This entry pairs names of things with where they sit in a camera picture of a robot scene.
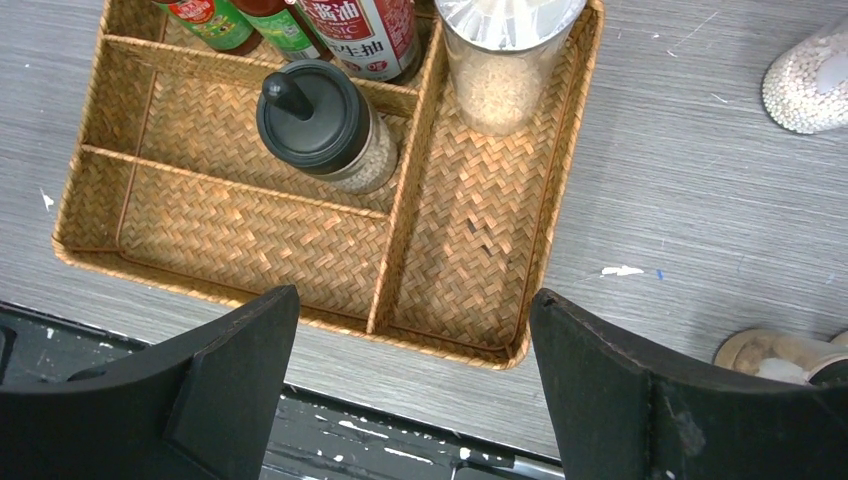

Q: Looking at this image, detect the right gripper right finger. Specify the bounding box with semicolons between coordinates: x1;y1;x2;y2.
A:
529;289;847;479

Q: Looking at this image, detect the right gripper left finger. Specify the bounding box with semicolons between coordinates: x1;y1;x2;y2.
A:
1;285;300;479

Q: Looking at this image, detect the woven bamboo divided tray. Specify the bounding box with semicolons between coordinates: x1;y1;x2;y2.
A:
52;1;605;369

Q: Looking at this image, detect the black cap sesame shaker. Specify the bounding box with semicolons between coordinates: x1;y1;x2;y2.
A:
255;60;399;194

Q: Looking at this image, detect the clear jar silver lid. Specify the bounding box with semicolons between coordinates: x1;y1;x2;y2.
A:
435;0;586;136

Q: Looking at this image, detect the yellow cap chili sauce bottle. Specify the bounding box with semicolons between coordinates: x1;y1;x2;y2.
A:
153;0;262;56

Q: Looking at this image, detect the tall soy sauce bottle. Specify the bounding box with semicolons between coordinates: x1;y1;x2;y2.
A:
297;0;423;85

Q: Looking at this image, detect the black cap pepper grinder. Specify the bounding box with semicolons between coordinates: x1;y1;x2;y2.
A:
713;329;847;387

